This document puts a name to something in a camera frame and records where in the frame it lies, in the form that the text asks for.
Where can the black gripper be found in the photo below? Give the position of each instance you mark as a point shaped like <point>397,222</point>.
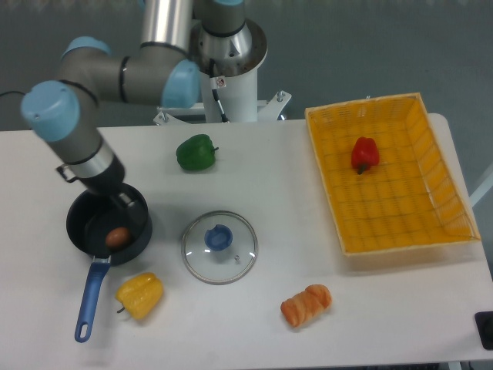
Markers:
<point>109,183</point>

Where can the brown egg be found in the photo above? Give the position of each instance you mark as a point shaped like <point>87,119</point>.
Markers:
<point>118,238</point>

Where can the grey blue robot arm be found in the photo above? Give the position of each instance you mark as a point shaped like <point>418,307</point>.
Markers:
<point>61,111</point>

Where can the yellow bell pepper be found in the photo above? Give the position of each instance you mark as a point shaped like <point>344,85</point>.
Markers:
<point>139,295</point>

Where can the green bell pepper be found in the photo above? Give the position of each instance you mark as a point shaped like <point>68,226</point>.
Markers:
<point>196,153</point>

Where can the glass lid blue knob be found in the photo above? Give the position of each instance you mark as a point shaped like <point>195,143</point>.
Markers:
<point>219,247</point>

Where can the orange croissant bread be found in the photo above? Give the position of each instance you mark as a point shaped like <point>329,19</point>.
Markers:
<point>306,305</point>

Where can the red bell pepper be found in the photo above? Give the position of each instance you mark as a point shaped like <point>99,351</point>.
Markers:
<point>365,154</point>

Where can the yellow plastic basket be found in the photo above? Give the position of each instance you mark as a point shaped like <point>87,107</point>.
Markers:
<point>410,199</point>

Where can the white table leg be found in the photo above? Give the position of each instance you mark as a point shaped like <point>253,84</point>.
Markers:
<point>484,185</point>

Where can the black device at edge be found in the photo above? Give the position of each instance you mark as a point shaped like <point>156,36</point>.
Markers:
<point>484,323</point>

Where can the black pot blue handle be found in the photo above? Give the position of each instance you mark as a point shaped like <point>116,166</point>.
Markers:
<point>87,225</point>

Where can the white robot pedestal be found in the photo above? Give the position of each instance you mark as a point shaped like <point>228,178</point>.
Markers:
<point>229,80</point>

